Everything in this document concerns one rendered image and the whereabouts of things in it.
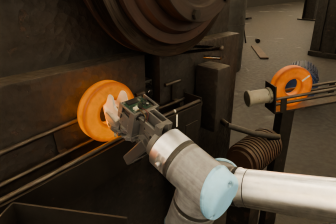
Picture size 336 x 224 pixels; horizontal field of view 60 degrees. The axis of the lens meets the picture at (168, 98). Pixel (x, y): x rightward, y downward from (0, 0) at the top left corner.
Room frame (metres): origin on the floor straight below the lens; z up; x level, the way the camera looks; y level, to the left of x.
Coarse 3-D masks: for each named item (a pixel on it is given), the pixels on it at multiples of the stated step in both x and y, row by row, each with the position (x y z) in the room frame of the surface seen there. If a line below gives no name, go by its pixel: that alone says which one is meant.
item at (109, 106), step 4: (108, 96) 0.62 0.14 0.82; (112, 96) 0.62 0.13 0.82; (108, 100) 0.63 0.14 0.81; (112, 100) 0.61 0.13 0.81; (104, 104) 0.65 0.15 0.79; (108, 104) 0.63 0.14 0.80; (112, 104) 0.61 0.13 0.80; (104, 108) 0.63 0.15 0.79; (108, 108) 0.63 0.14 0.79; (112, 108) 0.61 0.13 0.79; (116, 108) 0.61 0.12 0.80; (104, 112) 0.63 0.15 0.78; (108, 112) 0.62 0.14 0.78; (112, 112) 0.61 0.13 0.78; (116, 112) 0.60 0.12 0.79; (112, 116) 0.61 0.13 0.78; (116, 116) 0.60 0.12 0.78; (116, 120) 0.59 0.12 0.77
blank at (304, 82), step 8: (280, 72) 1.00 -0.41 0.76; (288, 72) 1.00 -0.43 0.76; (296, 72) 1.00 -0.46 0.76; (304, 72) 1.01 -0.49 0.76; (272, 80) 1.01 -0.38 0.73; (280, 80) 0.99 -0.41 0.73; (288, 80) 1.00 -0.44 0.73; (296, 80) 1.04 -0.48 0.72; (304, 80) 1.01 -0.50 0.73; (280, 88) 0.99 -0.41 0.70; (296, 88) 1.03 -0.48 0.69; (304, 88) 1.01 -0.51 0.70; (280, 96) 0.99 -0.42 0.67; (304, 96) 1.01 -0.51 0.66; (288, 104) 1.00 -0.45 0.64
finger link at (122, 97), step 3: (123, 90) 0.65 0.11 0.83; (120, 93) 0.65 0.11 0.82; (123, 93) 0.64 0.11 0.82; (120, 96) 0.65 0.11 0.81; (123, 96) 0.64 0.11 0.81; (126, 96) 0.64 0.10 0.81; (117, 99) 0.66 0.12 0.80; (120, 99) 0.65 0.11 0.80; (123, 99) 0.64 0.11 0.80; (126, 99) 0.64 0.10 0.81; (117, 102) 0.66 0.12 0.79; (117, 105) 0.65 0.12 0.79; (117, 108) 0.65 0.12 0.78
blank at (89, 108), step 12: (96, 84) 0.66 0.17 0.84; (108, 84) 0.66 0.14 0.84; (120, 84) 0.68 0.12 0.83; (84, 96) 0.63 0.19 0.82; (96, 96) 0.63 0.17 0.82; (132, 96) 0.71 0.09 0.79; (84, 108) 0.61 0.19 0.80; (96, 108) 0.63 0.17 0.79; (84, 120) 0.60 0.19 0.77; (96, 120) 0.62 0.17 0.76; (84, 132) 0.62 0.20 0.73; (96, 132) 0.62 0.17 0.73; (108, 132) 0.65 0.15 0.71
